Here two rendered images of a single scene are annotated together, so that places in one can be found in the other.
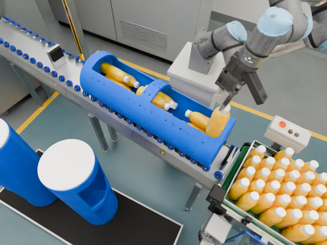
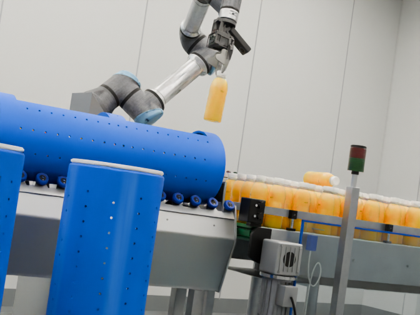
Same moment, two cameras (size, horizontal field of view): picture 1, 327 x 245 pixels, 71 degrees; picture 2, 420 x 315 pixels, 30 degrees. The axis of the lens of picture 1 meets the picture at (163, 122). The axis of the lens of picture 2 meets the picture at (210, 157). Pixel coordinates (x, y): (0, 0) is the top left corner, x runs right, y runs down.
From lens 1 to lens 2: 2.81 m
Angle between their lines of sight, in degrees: 77
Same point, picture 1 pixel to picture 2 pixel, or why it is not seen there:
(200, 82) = not seen: hidden behind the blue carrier
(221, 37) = (120, 84)
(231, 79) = (226, 34)
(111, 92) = (69, 120)
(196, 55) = (97, 111)
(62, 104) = not seen: outside the picture
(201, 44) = (99, 97)
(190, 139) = (194, 144)
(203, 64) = not seen: hidden behind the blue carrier
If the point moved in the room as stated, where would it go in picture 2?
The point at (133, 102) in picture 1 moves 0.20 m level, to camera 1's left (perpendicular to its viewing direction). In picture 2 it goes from (106, 124) to (71, 114)
